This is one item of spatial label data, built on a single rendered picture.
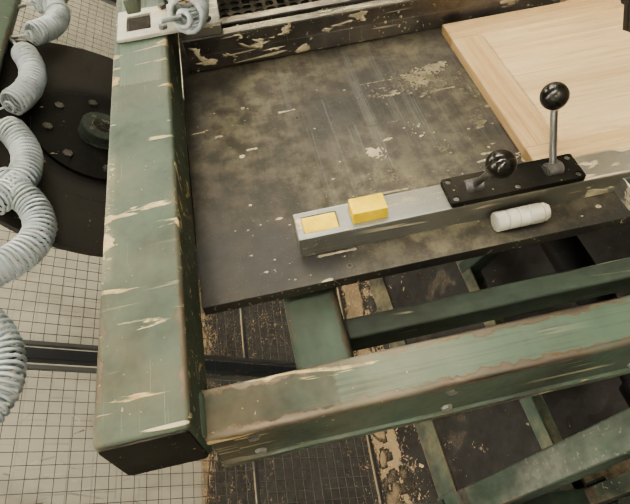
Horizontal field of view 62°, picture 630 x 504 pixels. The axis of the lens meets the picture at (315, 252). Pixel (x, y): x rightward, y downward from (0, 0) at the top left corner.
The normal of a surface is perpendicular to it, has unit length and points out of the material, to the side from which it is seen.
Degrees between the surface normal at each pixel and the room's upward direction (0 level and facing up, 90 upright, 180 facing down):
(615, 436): 0
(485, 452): 0
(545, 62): 55
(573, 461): 0
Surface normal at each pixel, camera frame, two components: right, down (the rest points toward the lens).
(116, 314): -0.07, -0.60
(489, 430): -0.84, -0.18
